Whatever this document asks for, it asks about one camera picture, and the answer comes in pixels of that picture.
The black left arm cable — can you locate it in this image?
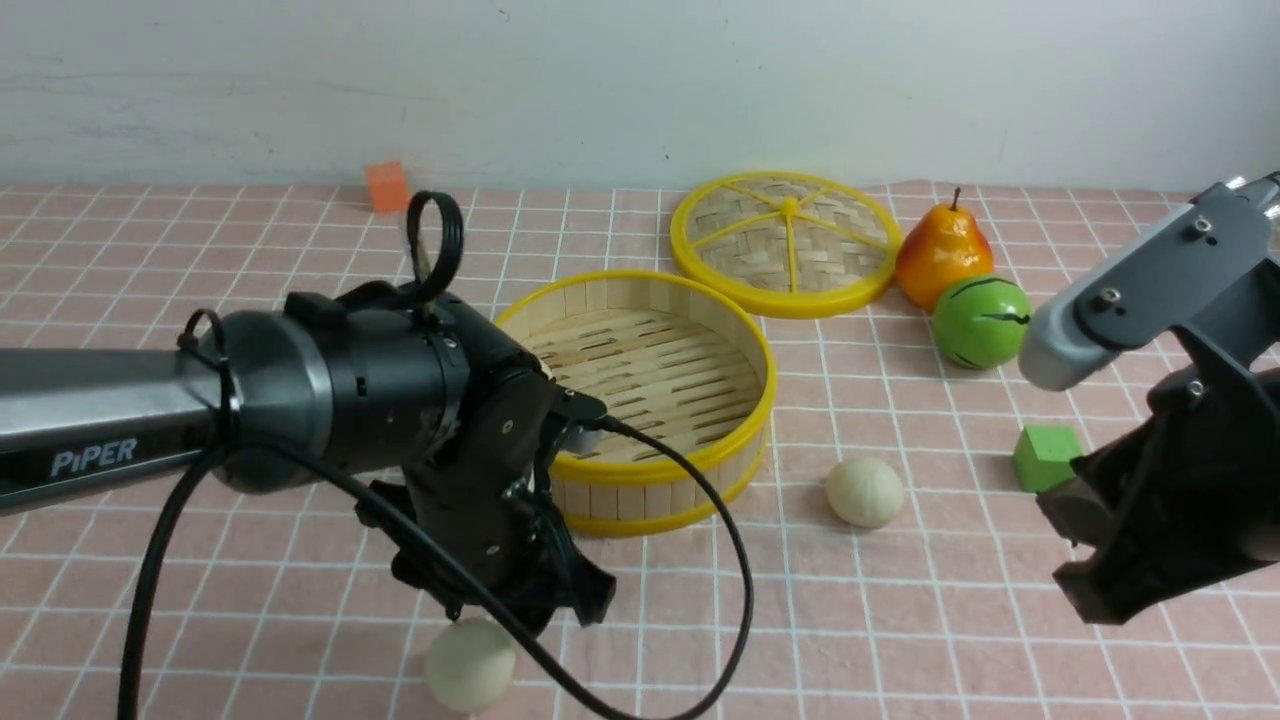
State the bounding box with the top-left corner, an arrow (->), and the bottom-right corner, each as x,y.
116,190 -> 755,720

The yellow woven steamer lid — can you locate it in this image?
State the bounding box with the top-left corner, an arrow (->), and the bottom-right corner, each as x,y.
669,170 -> 902,319

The green toy watermelon ball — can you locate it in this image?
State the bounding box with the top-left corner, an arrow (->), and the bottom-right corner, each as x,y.
931,274 -> 1033,370

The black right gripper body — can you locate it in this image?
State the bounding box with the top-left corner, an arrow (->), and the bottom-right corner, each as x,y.
1036,327 -> 1277,626

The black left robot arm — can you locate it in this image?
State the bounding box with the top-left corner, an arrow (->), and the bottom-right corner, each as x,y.
1,282 -> 616,635

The white bun front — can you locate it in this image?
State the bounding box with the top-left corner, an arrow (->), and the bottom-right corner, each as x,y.
422,618 -> 516,714

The orange foam cube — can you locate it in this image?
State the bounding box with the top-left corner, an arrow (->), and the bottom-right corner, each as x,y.
364,161 -> 412,215

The white bun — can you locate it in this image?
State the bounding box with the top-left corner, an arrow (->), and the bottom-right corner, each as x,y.
422,618 -> 516,714
823,457 -> 906,529

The orange yellow toy pear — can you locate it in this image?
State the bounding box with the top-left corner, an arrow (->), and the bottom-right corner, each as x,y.
893,186 -> 995,314

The yellow-rimmed bamboo steamer tray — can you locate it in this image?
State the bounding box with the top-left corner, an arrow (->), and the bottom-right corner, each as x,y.
495,270 -> 777,538

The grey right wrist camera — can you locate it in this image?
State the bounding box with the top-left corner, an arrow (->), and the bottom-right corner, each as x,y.
1018,174 -> 1277,391

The green foam cube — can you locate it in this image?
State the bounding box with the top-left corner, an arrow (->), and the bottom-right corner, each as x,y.
1012,424 -> 1085,493

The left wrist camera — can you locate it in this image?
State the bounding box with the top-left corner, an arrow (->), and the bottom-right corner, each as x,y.
540,388 -> 608,460

